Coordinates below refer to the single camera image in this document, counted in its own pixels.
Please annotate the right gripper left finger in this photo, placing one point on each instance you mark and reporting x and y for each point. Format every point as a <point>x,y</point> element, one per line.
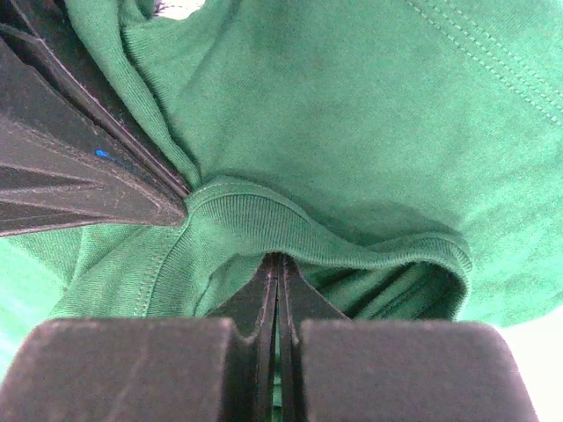
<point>216,368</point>

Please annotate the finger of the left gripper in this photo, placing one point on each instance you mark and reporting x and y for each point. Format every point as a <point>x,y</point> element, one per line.
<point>42,36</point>
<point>60,170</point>

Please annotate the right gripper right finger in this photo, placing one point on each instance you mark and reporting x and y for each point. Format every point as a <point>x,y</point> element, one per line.
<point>336,369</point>

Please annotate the dark green t-shirt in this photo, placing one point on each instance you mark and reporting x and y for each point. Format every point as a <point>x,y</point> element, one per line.
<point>407,155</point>

